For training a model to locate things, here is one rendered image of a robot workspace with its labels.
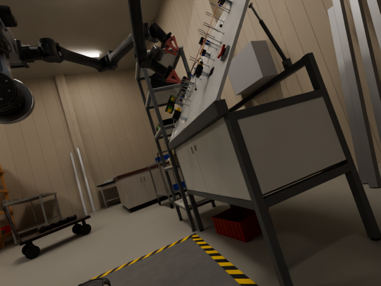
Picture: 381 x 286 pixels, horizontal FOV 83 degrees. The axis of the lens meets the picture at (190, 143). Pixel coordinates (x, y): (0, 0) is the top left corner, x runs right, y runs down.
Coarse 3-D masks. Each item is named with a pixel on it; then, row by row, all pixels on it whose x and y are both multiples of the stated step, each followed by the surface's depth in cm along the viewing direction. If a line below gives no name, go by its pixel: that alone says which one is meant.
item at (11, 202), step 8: (56, 192) 689; (8, 200) 515; (16, 200) 565; (24, 200) 502; (32, 200) 637; (40, 200) 516; (56, 200) 686; (8, 208) 490; (32, 208) 658; (56, 216) 645; (40, 224) 535; (16, 240) 487
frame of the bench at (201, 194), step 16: (304, 96) 106; (320, 96) 109; (240, 112) 95; (256, 112) 97; (336, 128) 109; (240, 144) 92; (240, 160) 93; (352, 160) 108; (256, 176) 92; (320, 176) 101; (336, 176) 104; (352, 176) 107; (192, 192) 184; (256, 192) 91; (288, 192) 95; (352, 192) 109; (192, 208) 200; (256, 208) 91; (368, 208) 106; (272, 224) 90; (368, 224) 106; (272, 240) 89; (272, 256) 90; (288, 272) 89
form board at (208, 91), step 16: (240, 0) 119; (224, 16) 155; (240, 16) 104; (208, 48) 176; (208, 64) 146; (224, 64) 101; (192, 80) 203; (208, 80) 125; (224, 80) 95; (192, 96) 164; (208, 96) 109; (192, 112) 138; (176, 128) 187
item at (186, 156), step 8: (184, 144) 167; (192, 144) 149; (176, 152) 198; (184, 152) 173; (192, 152) 154; (184, 160) 180; (192, 160) 159; (184, 168) 187; (192, 168) 164; (184, 176) 195; (192, 176) 171; (200, 176) 152; (192, 184) 177; (200, 184) 157
